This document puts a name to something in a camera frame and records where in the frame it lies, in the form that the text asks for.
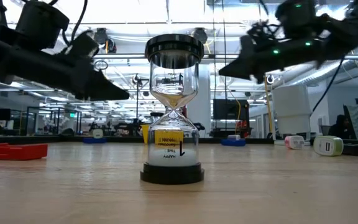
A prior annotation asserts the black metal table frame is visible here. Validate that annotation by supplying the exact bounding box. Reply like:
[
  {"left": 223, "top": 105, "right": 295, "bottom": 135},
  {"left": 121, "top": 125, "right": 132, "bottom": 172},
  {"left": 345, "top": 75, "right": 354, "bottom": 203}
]
[{"left": 0, "top": 135, "right": 358, "bottom": 147}]

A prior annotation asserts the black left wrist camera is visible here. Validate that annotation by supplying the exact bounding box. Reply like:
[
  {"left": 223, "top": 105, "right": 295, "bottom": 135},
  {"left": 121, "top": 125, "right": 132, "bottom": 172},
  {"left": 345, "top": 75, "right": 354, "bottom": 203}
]
[{"left": 63, "top": 30, "right": 101, "bottom": 60}]

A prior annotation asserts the person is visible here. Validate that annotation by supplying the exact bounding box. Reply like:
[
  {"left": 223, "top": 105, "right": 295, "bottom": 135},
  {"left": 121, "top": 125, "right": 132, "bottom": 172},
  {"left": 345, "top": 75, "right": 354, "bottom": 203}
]
[{"left": 326, "top": 114, "right": 352, "bottom": 140}]

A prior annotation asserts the small black-capped hourglass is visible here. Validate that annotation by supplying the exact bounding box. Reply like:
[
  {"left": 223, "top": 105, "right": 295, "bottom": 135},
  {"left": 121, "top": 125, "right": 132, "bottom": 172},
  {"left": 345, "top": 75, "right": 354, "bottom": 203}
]
[{"left": 149, "top": 111, "right": 164, "bottom": 125}]

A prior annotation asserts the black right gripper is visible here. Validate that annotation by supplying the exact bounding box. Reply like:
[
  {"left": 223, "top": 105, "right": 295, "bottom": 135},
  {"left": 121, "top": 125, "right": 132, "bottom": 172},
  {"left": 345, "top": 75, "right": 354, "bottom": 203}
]
[{"left": 218, "top": 33, "right": 326, "bottom": 84}]

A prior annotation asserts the white cup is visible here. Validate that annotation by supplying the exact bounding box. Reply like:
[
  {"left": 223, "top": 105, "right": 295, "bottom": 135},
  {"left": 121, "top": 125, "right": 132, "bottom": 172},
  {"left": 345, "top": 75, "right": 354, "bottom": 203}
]
[{"left": 271, "top": 85, "right": 313, "bottom": 146}]

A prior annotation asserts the grey hanging banner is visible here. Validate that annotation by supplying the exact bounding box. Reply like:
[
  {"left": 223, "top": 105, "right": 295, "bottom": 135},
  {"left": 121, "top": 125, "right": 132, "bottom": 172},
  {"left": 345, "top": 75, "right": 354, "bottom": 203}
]
[{"left": 342, "top": 104, "right": 358, "bottom": 139}]

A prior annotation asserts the red digital timer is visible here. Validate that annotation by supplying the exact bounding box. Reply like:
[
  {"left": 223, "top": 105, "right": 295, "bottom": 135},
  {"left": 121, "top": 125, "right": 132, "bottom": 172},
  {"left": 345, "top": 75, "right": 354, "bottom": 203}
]
[{"left": 0, "top": 142, "right": 48, "bottom": 161}]

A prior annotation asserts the green USB wall charger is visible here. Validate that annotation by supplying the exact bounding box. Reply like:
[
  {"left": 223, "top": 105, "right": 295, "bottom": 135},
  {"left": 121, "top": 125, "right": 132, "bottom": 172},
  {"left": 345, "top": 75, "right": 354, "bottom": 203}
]
[{"left": 313, "top": 135, "right": 344, "bottom": 157}]

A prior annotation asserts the yellow plastic basket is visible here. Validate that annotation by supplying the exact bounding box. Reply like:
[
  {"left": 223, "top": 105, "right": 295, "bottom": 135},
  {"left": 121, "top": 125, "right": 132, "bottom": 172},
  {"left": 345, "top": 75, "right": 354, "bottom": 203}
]
[{"left": 140, "top": 124, "right": 151, "bottom": 146}]

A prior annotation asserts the black ceiling cable reel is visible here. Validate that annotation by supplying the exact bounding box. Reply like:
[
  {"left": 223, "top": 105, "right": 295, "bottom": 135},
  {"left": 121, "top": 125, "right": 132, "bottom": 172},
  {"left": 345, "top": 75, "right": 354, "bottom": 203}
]
[{"left": 193, "top": 27, "right": 209, "bottom": 44}]

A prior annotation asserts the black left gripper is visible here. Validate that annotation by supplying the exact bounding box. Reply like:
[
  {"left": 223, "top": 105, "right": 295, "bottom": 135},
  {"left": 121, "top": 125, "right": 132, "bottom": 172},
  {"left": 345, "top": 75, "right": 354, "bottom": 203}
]
[{"left": 0, "top": 41, "right": 131, "bottom": 101}]

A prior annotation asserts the large hourglass white sand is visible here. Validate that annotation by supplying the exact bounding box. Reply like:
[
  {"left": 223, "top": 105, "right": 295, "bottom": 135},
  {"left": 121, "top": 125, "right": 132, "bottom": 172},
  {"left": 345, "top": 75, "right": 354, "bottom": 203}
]
[{"left": 140, "top": 33, "right": 205, "bottom": 185}]

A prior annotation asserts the pink USB wall charger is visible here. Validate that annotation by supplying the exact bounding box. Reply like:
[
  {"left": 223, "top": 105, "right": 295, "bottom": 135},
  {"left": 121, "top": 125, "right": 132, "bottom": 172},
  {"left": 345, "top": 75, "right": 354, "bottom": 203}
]
[{"left": 283, "top": 135, "right": 305, "bottom": 151}]

